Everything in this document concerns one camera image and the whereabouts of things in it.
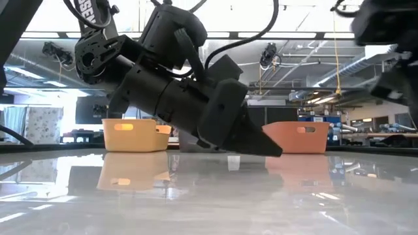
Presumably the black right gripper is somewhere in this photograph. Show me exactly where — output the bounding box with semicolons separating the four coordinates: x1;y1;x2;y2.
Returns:
371;51;418;125

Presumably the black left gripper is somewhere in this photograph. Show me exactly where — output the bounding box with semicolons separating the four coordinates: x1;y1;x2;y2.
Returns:
108;61;284;158

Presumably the orange plastic basket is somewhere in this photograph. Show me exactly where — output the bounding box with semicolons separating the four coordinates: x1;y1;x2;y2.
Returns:
262;121;330;155

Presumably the wooden workbench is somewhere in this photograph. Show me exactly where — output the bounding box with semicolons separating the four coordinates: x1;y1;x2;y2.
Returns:
341;131;418;138

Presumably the blue cabinet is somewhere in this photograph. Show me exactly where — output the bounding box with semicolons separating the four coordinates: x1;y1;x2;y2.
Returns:
297;114;343;147

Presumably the long ceiling light bar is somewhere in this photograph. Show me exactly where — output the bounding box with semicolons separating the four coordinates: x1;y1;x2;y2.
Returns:
19;31;357;42

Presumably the yellow plastic basket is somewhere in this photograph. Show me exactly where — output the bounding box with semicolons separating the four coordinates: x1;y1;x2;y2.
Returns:
101;118;173;153

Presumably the black monitor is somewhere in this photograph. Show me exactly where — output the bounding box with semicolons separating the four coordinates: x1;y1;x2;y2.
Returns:
75;96;123;125

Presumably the floral curtain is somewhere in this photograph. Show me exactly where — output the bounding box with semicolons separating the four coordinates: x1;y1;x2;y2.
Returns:
25;106;65;144

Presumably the white curtain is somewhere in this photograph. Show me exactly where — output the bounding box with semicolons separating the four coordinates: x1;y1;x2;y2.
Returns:
2;106;27;140

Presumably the wide silver air duct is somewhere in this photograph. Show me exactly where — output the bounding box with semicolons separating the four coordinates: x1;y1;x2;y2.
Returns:
315;40;393;87

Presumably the yellow hanging cord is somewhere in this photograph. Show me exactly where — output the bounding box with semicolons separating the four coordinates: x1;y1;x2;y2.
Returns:
330;12;343;97

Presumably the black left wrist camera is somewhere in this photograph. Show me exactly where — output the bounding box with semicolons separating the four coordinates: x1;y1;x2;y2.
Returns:
204;54;245;87

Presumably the black ceiling camera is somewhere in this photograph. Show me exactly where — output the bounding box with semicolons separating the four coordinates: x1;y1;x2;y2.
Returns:
259;42;282;69
41;41;75;66

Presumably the black left wrist camera cable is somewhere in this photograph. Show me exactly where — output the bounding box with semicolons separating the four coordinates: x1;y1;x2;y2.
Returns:
204;0;281;71

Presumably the black curved cable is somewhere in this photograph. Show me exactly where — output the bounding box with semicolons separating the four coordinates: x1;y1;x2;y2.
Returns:
0;123;35;148

